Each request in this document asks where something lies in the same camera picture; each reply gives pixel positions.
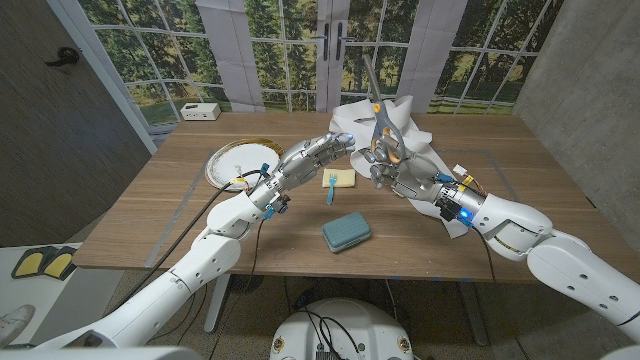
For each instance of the dark round floor fan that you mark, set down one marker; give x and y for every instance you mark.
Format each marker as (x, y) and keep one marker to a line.
(246, 283)

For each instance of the blue plastic fork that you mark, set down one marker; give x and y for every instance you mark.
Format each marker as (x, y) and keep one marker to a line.
(330, 192)

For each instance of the teal soapbox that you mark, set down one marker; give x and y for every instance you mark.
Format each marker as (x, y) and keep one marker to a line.
(346, 231)

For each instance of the grey orange scissors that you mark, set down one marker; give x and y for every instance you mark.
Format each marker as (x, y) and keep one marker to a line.
(385, 125)

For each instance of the white receipt paper strip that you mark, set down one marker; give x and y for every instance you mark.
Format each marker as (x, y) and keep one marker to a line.
(360, 117)

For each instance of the yellow black foot pad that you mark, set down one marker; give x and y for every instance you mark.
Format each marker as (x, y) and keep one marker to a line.
(65, 262)
(30, 262)

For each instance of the printed window backdrop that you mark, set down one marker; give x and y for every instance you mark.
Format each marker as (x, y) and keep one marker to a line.
(165, 60)

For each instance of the grey table leg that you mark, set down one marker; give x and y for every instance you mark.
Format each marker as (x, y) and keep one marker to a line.
(472, 315)

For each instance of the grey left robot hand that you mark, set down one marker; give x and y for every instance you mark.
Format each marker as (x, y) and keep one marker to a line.
(305, 160)

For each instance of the gold rimmed paper plate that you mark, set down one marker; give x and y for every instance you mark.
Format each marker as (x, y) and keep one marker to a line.
(225, 167)

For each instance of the white table leg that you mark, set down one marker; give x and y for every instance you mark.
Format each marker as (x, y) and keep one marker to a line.
(217, 305)

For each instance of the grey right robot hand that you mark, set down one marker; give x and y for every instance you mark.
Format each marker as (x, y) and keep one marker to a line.
(410, 172)

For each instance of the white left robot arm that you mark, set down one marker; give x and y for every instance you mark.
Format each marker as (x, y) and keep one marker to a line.
(190, 270)

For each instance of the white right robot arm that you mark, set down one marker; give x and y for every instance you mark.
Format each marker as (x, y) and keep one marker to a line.
(565, 260)

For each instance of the white power box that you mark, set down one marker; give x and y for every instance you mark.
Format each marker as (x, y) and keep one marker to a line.
(200, 111)

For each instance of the white robot torso base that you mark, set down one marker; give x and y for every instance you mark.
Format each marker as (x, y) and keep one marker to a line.
(350, 325)

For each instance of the yellow sponge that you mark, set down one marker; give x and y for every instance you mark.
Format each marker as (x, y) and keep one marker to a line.
(346, 177)

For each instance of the white sneaker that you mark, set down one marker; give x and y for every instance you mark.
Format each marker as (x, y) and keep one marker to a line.
(15, 322)

